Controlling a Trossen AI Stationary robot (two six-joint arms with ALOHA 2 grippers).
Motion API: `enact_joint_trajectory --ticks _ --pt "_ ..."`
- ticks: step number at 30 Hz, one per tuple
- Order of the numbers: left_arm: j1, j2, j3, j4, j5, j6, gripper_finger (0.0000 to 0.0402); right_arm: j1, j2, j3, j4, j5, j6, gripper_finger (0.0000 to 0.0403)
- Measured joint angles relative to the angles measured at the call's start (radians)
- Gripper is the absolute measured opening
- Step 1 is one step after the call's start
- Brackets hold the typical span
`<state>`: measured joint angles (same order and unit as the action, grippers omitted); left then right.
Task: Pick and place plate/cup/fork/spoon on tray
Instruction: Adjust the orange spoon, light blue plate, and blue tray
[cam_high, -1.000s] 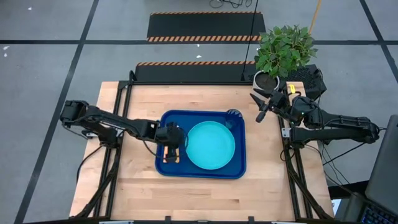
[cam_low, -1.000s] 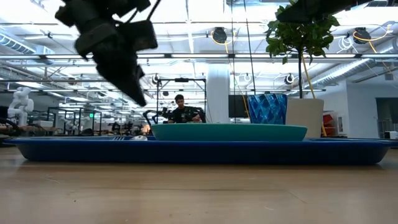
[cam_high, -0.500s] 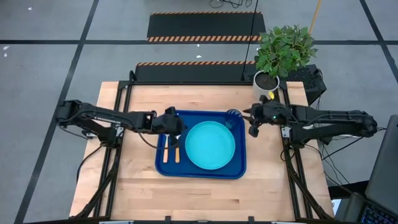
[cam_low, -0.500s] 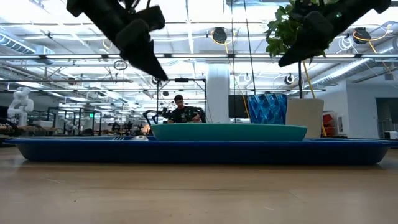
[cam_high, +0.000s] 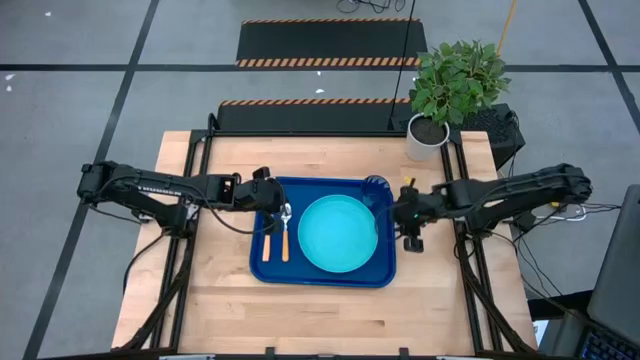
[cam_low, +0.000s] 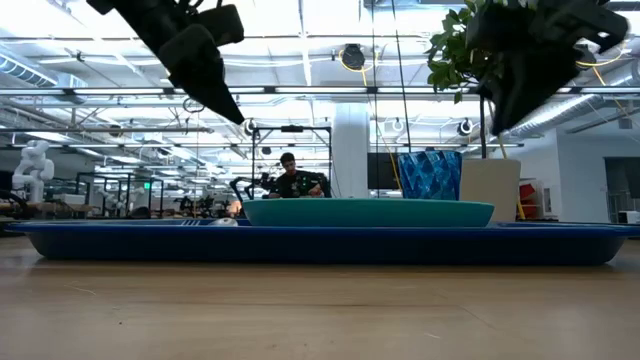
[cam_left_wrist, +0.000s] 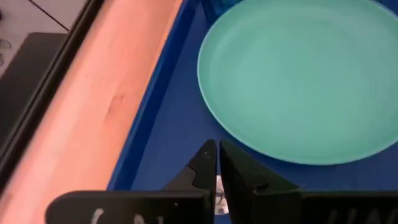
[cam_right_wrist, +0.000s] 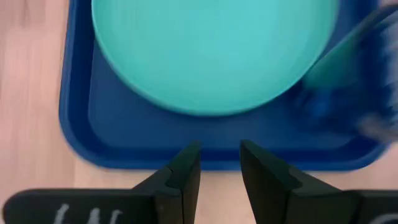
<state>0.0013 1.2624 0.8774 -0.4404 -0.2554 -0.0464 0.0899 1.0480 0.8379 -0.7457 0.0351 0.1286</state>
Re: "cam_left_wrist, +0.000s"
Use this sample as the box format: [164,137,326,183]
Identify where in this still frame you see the black aluminium table frame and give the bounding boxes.
[0,0,105,188]

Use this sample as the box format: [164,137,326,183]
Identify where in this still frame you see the narrow black hazard-striped mat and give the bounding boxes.
[0,32,70,147]

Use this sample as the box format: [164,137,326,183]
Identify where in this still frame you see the teal round plate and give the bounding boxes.
[197,0,398,166]

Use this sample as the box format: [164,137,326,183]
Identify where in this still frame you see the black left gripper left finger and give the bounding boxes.
[160,139,218,224]

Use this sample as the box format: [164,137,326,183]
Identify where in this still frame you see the dark blue plastic tray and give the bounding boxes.
[106,0,398,224]

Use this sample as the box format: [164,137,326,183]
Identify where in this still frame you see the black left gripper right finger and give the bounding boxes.
[219,139,302,224]

